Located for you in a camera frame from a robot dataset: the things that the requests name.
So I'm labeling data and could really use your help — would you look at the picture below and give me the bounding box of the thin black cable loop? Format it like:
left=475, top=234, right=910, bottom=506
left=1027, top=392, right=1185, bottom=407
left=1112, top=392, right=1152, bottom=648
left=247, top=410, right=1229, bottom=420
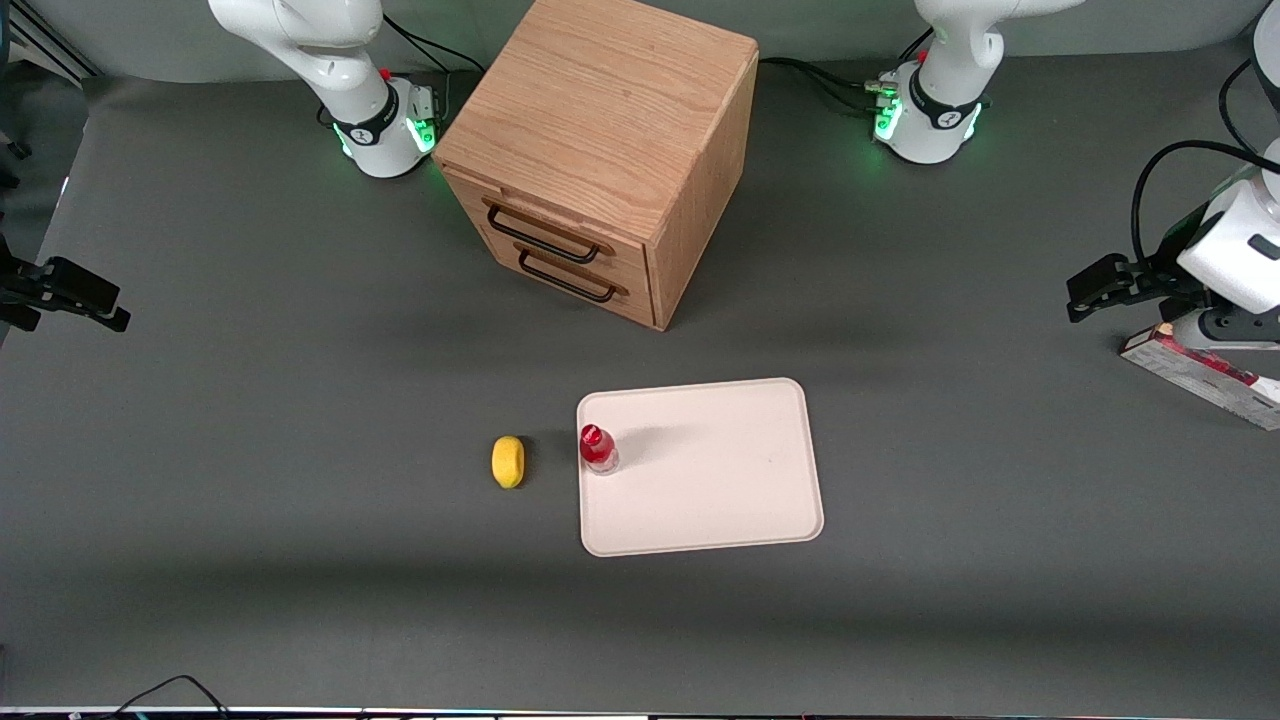
left=98, top=674, right=233, bottom=720

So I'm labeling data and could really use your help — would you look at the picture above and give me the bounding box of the yellow round sponge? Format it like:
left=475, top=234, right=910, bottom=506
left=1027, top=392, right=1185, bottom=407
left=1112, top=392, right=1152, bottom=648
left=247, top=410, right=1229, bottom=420
left=491, top=435, right=527, bottom=490

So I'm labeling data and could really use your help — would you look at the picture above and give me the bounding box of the black left arm base cable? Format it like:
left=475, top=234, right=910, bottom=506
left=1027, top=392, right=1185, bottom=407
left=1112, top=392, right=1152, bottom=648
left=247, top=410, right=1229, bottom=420
left=795, top=66, right=896, bottom=117
left=758, top=56, right=883, bottom=93

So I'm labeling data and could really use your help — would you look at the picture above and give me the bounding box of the beige plastic tray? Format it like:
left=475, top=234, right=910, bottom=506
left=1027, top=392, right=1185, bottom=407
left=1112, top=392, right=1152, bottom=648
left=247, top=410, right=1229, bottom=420
left=576, top=377, right=825, bottom=558

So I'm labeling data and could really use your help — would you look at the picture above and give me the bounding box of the black metal drawer handle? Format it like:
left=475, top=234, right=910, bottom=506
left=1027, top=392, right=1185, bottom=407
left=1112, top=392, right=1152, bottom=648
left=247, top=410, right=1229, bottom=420
left=517, top=249, right=617, bottom=305
left=486, top=204, right=602, bottom=266

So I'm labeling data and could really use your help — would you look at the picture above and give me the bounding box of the small red bottle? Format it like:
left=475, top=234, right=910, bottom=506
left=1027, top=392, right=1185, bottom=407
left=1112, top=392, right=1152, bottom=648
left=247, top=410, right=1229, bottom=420
left=579, top=423, right=620, bottom=477

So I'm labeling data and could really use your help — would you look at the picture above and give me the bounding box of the wooden drawer front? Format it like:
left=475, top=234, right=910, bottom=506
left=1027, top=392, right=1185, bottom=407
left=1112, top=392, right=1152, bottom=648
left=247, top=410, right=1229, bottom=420
left=465, top=215, right=657, bottom=332
left=445, top=168, right=654, bottom=293

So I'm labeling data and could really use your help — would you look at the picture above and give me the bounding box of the red cookie box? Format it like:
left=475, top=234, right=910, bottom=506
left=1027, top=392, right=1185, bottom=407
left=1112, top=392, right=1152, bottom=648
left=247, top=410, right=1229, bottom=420
left=1119, top=324, right=1280, bottom=433

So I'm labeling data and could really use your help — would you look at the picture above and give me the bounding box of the black arm base cable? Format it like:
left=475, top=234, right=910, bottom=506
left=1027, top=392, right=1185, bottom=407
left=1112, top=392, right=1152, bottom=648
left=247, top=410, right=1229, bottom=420
left=383, top=14, right=487, bottom=123
left=795, top=66, right=896, bottom=117
left=758, top=56, right=883, bottom=93

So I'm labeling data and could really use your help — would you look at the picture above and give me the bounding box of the wooden drawer cabinet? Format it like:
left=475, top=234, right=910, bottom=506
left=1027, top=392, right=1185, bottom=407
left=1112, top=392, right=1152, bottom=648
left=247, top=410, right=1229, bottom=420
left=432, top=0, right=761, bottom=332

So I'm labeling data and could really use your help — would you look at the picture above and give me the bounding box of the black right arm base cable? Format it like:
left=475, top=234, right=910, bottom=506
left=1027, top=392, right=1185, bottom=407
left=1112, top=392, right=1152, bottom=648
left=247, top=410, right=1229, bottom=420
left=383, top=14, right=487, bottom=123

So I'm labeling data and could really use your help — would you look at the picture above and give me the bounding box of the metal frame rail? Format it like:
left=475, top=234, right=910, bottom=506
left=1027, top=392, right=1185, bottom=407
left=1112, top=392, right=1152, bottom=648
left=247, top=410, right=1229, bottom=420
left=0, top=0, right=103, bottom=83

